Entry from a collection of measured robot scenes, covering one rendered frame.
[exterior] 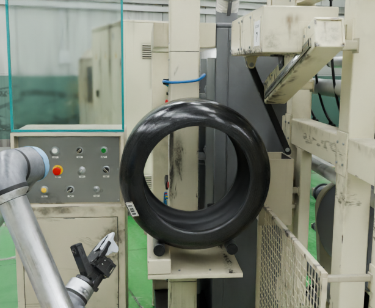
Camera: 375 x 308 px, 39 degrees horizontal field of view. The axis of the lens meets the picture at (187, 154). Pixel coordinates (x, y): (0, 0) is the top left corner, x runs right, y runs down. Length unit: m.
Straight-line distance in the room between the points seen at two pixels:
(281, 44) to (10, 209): 0.96
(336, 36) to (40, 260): 1.09
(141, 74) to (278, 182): 3.49
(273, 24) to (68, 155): 1.38
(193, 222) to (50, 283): 0.85
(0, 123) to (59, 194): 8.45
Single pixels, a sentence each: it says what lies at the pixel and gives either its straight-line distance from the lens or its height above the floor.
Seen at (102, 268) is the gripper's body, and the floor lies 0.91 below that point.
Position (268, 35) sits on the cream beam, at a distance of 1.75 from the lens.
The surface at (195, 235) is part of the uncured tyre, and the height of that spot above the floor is 0.97.
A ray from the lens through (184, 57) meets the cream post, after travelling 2.33.
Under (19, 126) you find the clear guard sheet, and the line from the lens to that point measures 2.75.
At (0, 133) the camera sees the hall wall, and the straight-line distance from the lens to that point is 11.22.
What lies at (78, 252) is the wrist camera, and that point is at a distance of 1.86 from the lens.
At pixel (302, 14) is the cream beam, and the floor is 1.76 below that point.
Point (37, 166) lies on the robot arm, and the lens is 1.75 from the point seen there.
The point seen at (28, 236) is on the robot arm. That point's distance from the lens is 1.63.
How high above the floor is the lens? 1.59
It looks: 9 degrees down
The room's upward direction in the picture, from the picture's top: straight up
